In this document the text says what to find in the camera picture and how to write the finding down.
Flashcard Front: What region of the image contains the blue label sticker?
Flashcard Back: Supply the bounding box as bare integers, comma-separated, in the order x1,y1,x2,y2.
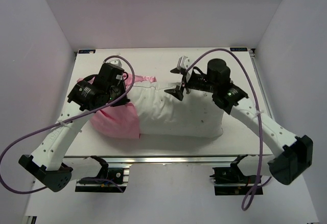
230,47,248,52
78,49,96,54

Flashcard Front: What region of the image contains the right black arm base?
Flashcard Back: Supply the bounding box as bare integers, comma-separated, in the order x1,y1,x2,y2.
209,155,256,196

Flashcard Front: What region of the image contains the blue label sticker right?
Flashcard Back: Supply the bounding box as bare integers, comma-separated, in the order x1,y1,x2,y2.
230,47,248,52

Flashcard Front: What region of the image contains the white pillow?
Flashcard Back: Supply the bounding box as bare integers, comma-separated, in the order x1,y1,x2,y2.
128,81,223,138

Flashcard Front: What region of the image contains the white front board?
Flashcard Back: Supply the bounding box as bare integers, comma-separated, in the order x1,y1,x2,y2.
26,164,318,223

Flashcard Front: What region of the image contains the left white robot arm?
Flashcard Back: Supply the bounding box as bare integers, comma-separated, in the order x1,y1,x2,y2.
18,63,126,192

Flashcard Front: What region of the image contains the blue label sticker left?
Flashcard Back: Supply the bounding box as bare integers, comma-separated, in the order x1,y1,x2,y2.
78,49,96,54

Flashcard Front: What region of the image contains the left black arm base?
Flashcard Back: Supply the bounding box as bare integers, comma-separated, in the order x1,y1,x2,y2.
75,156,129,193

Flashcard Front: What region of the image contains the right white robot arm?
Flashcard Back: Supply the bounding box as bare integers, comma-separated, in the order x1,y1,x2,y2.
165,56,313,185

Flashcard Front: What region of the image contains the pink pillowcase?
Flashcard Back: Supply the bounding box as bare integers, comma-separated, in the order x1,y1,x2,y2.
90,75,157,139

